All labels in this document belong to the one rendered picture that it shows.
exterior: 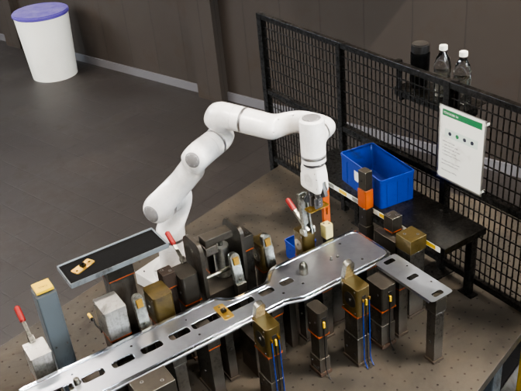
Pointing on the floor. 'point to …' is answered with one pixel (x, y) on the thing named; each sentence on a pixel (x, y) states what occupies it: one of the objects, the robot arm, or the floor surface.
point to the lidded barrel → (46, 40)
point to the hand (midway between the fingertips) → (315, 201)
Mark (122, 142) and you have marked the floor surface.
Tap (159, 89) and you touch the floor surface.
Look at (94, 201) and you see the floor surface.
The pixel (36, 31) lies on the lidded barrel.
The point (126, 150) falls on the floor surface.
